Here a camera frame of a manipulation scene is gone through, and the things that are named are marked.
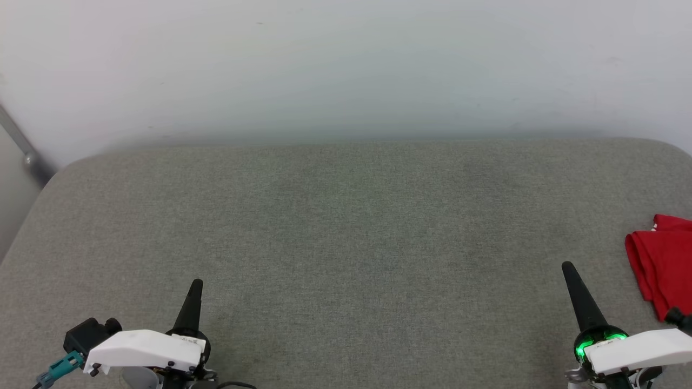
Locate grey metal rod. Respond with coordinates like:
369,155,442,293
0,102,57,187

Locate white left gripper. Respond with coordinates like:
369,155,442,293
83,278,212,377

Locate teal left camera cable plug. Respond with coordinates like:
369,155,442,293
36,351,85,387

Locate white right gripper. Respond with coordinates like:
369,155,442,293
561,261,692,377

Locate red basketball jersey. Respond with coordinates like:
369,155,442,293
624,213,692,323

